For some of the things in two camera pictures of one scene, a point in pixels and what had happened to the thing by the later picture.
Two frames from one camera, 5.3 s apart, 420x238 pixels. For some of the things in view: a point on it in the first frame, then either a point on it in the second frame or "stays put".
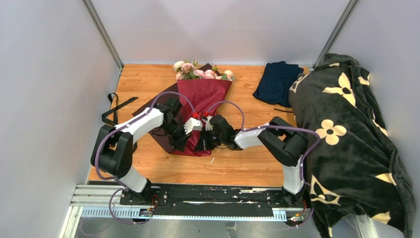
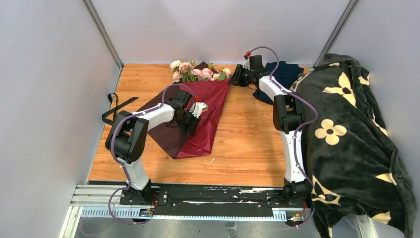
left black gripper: [179, 143] → [190, 130]
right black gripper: [205, 144] → [236, 79]
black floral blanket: [355, 169] stays put
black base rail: [218, 197] stays put
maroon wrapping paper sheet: [186, 105] stays put
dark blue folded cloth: [275, 84] stays put
